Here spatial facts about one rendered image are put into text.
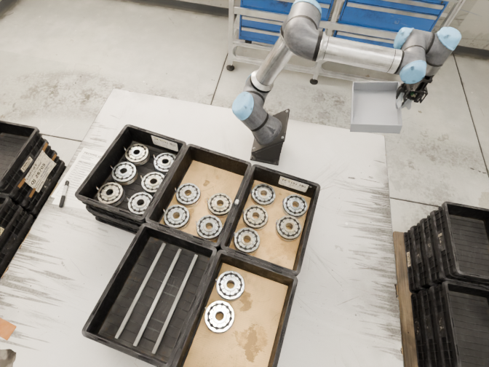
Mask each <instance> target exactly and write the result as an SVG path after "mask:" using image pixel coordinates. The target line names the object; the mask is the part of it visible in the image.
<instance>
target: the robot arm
mask: <svg viewBox="0 0 489 367"><path fill-rule="evenodd" d="M321 19H322V9H321V6H320V5H319V3H318V2H317V1H316V0H296V1H295V2H294V3H293V5H292V6H291V8H290V13H289V15H288V16H287V18H286V19H285V21H284V22H283V24H282V26H281V28H280V33H281V35H280V37H279V38H278V39H277V41H276V43H275V45H274V46H273V47H272V49H271V51H270V53H269V54H268V55H267V57H266V59H265V60H264V62H263V63H262V65H261V67H260V68H259V69H258V70H257V71H254V72H253V73H251V75H249V76H248V78H247V80H246V82H245V86H244V89H243V92H242V93H240V94H239V95H238V96H237V97H236V99H235V100H234V102H233V104H232V111H233V113H234V115H235V116H236V118H237V119H239V120H240V121H241V122H242V123H243V124H244V125H245V126H246V127H247V128H248V129H249V130H251V132H252V134H253V136H254V138H255V140H256V141H257V142H258V143H259V144H260V145H266V144H268V143H271V142H272V141H273V140H274V139H275V138H276V137H277V136H278V134H279V133H280V131H281V129H282V123H281V122H280V121H279V120H278V119H277V118H276V117H273V116H272V115H270V114H268V113H267V112H266V111H265V109H264V108H263V105H264V103H265V100H266V96H267V95H268V94H269V92H270V91H271V89H272V88H273V86H274V80H275V79H276V77H277V76H278V75H279V73H280V72H281V70H282V69H283V68H284V67H285V65H286V64H287V62H288V61H289V59H290V58H291V57H292V56H293V54H295V55H297V56H298V57H300V58H303V59H306V60H311V61H315V62H317V61H318V60H328V61H332V62H336V63H342V64H346V65H350V66H357V67H361V68H368V69H372V70H376V71H382V72H386V73H390V74H397V75H399V76H400V79H401V80H402V81H403V82H404V83H403V84H401V85H400V86H399V87H398V89H397V93H396V100H395V106H396V109H398V108H400V107H401V108H404V107H407V109H408V110H410V109H411V106H412V102H415V103H418V102H419V101H420V103H421V102H422V101H423V100H424V98H425V97H426V96H427V95H428V90H427V87H426V86H427V84H428V83H430V84H431V83H432V81H433V80H432V78H433V77H434V75H435V74H436V73H437V72H438V71H439V70H440V68H441V67H442V66H443V64H444V62H445V61H446V60H447V59H448V57H449V56H450V54H451V53H452V51H453V50H454V49H455V48H456V46H457V45H458V43H459V42H460V40H461V33H460V32H459V31H458V30H457V29H455V28H452V27H443V28H441V29H440V30H439V31H438V32H437V33H432V32H428V31H422V30H418V29H414V28H401V29H400V30H399V32H398V34H397V36H396V38H395V40H394V49H393V48H389V47H382V46H378V45H374V44H366V43H362V42H356V41H352V40H347V39H340V38H336V37H331V36H327V35H326V34H325V32H324V31H318V28H319V23H320V20H321ZM424 94H425V96H424ZM423 96H424V98H423V99H422V97H423ZM402 100H404V101H403V102H402Z"/></svg>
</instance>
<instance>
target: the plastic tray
mask: <svg viewBox="0 0 489 367"><path fill-rule="evenodd" d="M398 87H399V82H353V85H352V90H351V122H350V132H358V133H397V134H399V133H400V131H401V129H402V109H401V107H400V108H398V109H396V106H395V100H396V93H397V89H398Z"/></svg>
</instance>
